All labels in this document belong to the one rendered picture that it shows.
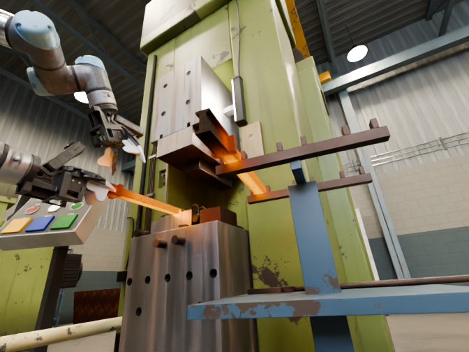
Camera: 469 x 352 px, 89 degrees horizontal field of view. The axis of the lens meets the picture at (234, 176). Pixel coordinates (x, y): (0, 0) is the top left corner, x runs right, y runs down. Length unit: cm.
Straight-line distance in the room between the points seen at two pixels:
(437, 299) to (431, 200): 651
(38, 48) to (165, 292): 72
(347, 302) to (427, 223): 640
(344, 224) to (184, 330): 84
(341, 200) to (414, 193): 562
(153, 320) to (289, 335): 41
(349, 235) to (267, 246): 50
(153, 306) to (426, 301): 71
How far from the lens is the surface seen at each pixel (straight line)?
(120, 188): 76
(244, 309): 39
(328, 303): 37
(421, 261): 663
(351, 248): 126
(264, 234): 88
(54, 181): 68
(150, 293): 89
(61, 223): 118
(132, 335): 94
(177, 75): 134
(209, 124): 39
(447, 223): 681
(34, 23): 77
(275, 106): 107
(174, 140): 109
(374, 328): 127
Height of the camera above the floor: 73
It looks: 24 degrees up
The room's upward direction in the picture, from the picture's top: 4 degrees counter-clockwise
